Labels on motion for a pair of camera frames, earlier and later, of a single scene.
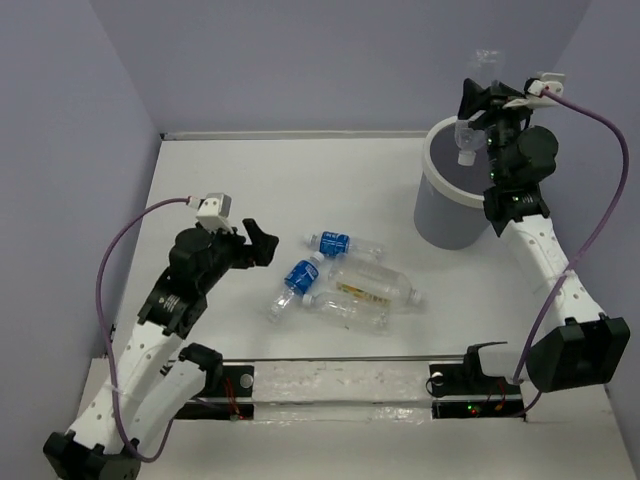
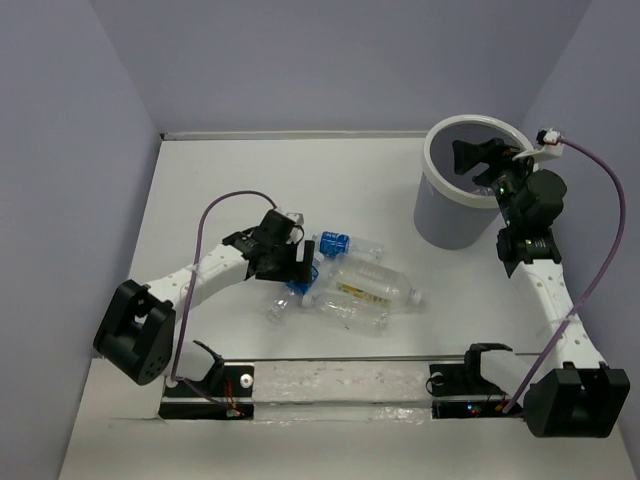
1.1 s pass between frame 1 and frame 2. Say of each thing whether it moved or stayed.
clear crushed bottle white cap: stayed
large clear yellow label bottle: stayed
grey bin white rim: stayed
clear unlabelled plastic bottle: moved
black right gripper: moved
